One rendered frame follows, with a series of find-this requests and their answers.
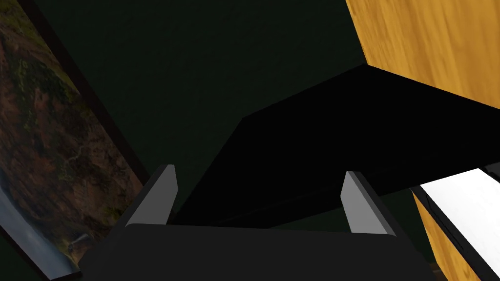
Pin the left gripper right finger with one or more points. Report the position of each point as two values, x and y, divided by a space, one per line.
361 210

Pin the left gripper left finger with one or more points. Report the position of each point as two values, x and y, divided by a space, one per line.
156 203

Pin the black box-shaped furniture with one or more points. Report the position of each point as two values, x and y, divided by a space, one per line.
332 136

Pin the dark-framed landscape picture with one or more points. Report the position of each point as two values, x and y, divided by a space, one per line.
58 136

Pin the white panel with black frame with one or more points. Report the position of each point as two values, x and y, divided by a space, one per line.
468 203

